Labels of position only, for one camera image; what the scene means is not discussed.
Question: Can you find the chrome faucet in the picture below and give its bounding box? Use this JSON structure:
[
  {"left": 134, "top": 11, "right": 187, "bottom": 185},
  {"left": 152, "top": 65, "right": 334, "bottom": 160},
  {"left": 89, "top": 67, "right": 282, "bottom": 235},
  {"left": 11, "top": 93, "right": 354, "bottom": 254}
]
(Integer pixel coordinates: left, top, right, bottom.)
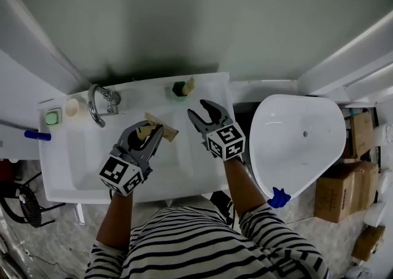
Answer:
[{"left": 88, "top": 84, "right": 122, "bottom": 128}]

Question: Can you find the beige cup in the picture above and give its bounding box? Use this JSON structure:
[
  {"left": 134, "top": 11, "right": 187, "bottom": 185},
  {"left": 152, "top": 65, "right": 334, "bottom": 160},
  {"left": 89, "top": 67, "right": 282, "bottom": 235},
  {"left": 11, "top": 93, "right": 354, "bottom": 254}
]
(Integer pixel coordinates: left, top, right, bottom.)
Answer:
[{"left": 65, "top": 98, "right": 82, "bottom": 117}]

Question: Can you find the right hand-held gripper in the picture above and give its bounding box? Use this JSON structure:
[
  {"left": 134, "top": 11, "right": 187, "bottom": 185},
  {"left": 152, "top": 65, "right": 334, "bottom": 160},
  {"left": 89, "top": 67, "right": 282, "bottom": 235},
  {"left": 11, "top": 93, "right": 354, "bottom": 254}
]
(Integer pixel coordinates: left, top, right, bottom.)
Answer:
[{"left": 187, "top": 99, "right": 246, "bottom": 161}]

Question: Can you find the green cup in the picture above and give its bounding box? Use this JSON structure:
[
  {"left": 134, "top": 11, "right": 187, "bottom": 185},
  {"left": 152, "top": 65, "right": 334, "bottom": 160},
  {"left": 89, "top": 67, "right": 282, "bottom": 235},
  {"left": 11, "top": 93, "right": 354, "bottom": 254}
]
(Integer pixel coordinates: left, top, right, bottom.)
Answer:
[{"left": 171, "top": 81, "right": 189, "bottom": 100}]

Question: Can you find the white freestanding tub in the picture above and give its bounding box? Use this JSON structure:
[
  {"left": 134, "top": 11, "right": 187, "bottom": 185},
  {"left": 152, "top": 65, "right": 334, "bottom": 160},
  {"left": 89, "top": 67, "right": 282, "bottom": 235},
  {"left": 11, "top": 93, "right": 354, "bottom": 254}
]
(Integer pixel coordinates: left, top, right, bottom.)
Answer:
[{"left": 248, "top": 93, "right": 347, "bottom": 200}]

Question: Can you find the person in striped shirt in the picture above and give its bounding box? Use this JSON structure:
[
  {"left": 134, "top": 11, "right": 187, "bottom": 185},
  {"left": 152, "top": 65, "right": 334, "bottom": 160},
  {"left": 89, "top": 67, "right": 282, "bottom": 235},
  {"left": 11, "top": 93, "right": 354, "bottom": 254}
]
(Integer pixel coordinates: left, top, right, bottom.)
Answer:
[{"left": 84, "top": 205, "right": 329, "bottom": 279}]

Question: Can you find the person's left forearm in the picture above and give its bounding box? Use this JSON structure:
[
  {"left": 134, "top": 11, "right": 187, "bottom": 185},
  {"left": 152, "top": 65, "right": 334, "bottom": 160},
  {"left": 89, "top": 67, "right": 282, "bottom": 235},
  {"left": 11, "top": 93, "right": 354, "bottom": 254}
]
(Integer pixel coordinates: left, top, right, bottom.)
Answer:
[{"left": 96, "top": 190, "right": 134, "bottom": 250}]

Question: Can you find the blue bottle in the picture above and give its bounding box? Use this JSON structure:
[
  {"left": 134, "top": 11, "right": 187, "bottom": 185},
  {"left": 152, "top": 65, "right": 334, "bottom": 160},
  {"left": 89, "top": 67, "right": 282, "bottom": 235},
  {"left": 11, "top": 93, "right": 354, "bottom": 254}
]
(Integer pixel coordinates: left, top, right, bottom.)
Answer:
[{"left": 24, "top": 130, "right": 52, "bottom": 142}]

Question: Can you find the large cardboard box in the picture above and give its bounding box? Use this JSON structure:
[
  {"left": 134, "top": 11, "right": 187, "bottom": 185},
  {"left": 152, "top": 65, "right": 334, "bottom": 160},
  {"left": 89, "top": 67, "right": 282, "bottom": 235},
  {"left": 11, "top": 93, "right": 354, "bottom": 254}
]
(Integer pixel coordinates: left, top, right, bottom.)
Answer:
[{"left": 313, "top": 160, "right": 379, "bottom": 223}]

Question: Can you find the black metal chair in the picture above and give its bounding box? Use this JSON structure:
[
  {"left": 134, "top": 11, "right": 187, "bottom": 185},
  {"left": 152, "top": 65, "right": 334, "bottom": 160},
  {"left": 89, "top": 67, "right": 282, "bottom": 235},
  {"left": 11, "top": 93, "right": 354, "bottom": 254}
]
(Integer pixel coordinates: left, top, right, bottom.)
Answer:
[{"left": 0, "top": 173, "right": 67, "bottom": 229}]

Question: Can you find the blue glove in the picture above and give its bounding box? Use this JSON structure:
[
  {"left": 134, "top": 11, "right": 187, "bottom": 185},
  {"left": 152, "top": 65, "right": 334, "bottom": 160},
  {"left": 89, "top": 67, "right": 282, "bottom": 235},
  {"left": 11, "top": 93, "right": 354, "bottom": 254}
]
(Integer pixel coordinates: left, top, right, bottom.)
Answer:
[{"left": 267, "top": 187, "right": 292, "bottom": 210}]

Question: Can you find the white washbasin cabinet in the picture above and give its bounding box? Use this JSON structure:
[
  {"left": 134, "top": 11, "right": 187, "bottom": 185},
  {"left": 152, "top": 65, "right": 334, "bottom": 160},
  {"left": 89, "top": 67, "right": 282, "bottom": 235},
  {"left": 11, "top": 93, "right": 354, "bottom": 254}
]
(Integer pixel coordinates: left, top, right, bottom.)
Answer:
[{"left": 37, "top": 71, "right": 237, "bottom": 205}]

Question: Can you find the person's right forearm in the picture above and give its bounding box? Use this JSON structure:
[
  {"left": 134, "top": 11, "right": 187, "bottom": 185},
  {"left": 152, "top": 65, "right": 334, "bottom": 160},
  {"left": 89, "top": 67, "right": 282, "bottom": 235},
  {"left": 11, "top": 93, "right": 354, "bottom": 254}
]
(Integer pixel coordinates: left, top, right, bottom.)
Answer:
[{"left": 222, "top": 157, "right": 268, "bottom": 220}]

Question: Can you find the small cardboard box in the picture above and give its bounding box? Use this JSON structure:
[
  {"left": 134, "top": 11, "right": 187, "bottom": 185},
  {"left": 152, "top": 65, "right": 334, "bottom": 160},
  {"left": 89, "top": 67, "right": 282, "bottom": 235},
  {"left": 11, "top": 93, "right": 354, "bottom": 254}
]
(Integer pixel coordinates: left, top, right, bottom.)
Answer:
[
  {"left": 349, "top": 111, "right": 374, "bottom": 159},
  {"left": 351, "top": 225, "right": 386, "bottom": 262}
]

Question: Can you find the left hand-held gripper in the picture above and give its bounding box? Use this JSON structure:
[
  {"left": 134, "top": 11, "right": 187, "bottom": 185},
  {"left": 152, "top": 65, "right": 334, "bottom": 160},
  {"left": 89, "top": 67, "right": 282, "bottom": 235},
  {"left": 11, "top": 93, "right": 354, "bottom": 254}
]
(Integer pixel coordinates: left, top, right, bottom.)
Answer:
[{"left": 98, "top": 120, "right": 164, "bottom": 196}]

